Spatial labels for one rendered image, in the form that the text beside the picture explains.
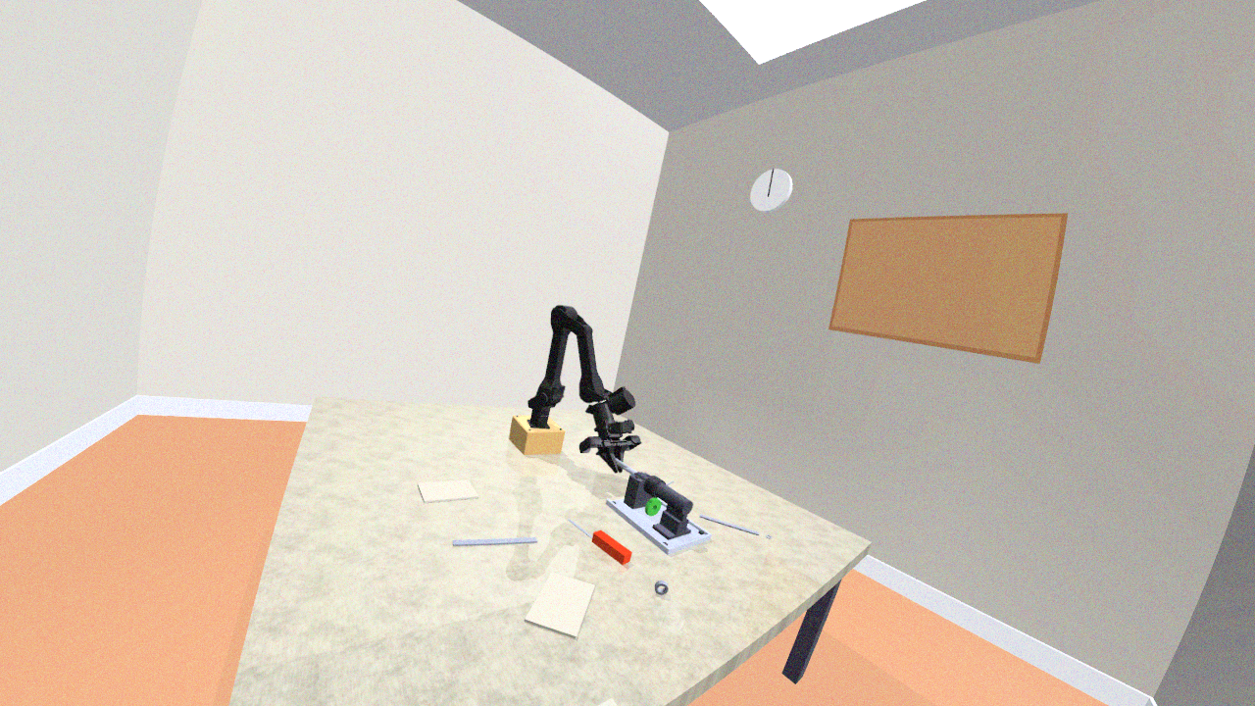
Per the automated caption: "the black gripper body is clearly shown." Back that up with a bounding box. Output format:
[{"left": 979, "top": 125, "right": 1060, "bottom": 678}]
[{"left": 579, "top": 418, "right": 641, "bottom": 453}]

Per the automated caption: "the red-handled screwdriver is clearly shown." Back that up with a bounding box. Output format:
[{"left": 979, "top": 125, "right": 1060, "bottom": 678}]
[{"left": 569, "top": 519, "right": 633, "bottom": 566}]

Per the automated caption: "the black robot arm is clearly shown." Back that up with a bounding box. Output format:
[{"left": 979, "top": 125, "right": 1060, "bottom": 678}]
[{"left": 527, "top": 305, "right": 635, "bottom": 436}]

